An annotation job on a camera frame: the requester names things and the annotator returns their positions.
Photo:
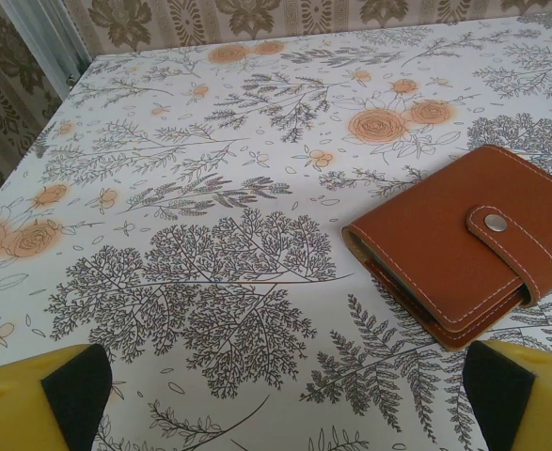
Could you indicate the brown leather card holder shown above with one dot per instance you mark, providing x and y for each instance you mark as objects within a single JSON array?
[{"x": 435, "y": 235}]

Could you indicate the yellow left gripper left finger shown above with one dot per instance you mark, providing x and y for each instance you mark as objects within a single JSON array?
[{"x": 17, "y": 409}]

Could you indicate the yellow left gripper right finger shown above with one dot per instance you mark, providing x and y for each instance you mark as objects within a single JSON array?
[{"x": 529, "y": 404}]

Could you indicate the aluminium corner post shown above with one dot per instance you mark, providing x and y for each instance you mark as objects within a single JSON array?
[{"x": 52, "y": 37}]

